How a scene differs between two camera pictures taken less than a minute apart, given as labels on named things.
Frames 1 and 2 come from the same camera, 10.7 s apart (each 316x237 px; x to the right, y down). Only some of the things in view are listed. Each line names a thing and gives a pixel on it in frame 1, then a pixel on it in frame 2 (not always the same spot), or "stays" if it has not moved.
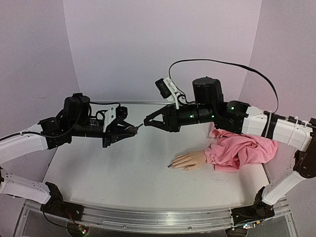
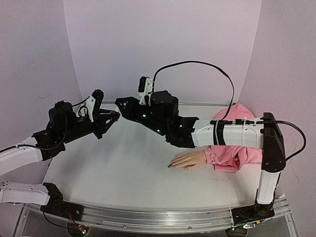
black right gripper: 170,118 -> 136,108
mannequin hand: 189,161 stays
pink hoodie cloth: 229,151 stays
